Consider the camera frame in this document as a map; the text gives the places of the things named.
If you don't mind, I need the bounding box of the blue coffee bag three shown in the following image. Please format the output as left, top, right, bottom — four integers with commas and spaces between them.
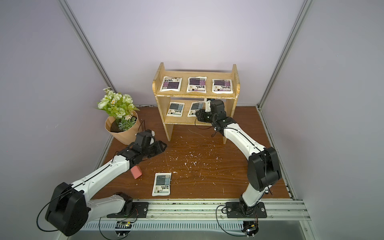
152, 173, 172, 197

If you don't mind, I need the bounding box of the purple coffee bag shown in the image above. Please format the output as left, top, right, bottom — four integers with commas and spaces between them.
187, 77, 207, 94
160, 77, 183, 92
212, 79, 233, 94

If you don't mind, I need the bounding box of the blue coffee bag two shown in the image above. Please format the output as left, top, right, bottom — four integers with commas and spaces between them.
187, 101, 205, 118

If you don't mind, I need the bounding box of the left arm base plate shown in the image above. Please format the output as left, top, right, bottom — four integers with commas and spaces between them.
107, 202, 149, 219

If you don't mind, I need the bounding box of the blue coffee bag one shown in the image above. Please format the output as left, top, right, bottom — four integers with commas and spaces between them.
167, 102, 185, 117

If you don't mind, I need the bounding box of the beige paper plant pot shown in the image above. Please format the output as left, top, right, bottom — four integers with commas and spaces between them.
105, 111, 143, 145

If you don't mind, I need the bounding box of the green artificial flower plant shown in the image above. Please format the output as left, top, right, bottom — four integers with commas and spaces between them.
97, 87, 139, 133

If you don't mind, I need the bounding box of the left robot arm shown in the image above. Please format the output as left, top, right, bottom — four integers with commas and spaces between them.
44, 130, 167, 237

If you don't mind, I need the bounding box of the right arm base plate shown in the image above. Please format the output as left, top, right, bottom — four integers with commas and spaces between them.
225, 202, 267, 219

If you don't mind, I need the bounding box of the pink small scoop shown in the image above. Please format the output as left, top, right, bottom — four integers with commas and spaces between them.
130, 166, 143, 180

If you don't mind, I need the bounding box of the wooden two-tier shelf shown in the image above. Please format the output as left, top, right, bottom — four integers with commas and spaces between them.
152, 62, 241, 141

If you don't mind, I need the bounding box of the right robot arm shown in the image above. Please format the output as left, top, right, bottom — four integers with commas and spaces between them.
195, 100, 282, 216

